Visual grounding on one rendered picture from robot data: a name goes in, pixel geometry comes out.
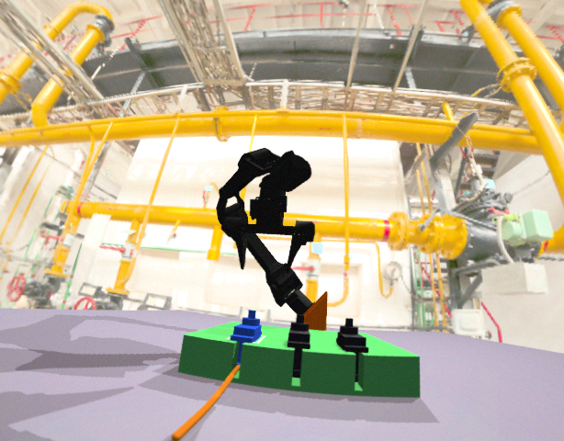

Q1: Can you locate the green flat platform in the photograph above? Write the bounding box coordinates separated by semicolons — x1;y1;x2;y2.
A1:
178;314;421;398

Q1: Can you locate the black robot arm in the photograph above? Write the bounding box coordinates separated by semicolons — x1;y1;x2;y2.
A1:
216;148;315;315

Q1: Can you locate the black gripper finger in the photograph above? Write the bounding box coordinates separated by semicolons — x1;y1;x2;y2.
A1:
228;231;247;270
287;234;308;273

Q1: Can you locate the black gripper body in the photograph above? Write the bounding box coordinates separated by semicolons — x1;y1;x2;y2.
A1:
221;193;315;243

